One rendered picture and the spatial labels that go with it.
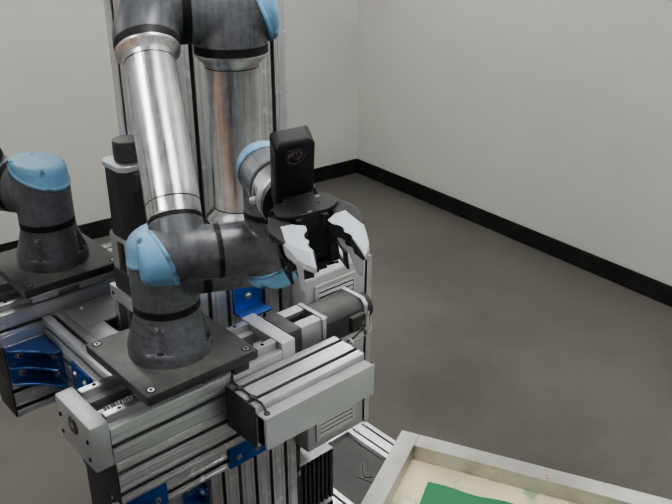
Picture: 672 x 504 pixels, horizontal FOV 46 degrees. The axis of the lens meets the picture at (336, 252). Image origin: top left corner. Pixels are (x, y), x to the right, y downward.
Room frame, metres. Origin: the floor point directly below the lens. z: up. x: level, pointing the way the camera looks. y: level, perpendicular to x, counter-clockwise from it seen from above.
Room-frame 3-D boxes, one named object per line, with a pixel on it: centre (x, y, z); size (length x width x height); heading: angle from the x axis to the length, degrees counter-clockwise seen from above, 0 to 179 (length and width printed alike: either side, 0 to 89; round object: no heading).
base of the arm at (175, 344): (1.21, 0.30, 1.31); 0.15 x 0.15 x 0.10
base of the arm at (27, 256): (1.58, 0.63, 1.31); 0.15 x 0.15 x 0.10
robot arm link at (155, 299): (1.21, 0.29, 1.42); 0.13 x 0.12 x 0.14; 108
